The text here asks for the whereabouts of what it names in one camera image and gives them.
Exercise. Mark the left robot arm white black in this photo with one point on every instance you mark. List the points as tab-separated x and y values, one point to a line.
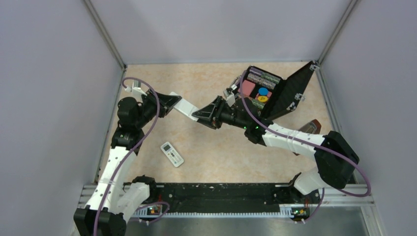
109	209

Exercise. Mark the pink card deck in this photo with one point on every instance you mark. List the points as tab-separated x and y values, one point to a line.
246	88

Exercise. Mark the green chip stack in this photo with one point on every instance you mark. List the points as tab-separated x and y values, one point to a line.
260	105

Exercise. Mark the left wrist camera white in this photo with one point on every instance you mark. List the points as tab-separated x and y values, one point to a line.
133	87

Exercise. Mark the white remote control with screen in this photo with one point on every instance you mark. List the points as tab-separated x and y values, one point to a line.
171	153

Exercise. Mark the black poker chip case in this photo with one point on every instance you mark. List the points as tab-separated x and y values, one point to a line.
284	94

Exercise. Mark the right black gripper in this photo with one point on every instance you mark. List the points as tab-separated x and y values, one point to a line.
211	115

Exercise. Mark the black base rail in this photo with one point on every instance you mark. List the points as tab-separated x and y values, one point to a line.
229	197

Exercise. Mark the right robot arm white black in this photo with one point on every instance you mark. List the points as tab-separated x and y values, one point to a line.
335	159

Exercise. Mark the blue dealer chip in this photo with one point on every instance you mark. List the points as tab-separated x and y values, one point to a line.
263	91

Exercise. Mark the yellow dealer chip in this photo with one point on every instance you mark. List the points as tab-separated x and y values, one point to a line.
262	99

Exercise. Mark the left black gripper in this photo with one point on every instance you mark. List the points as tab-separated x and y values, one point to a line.
166	103

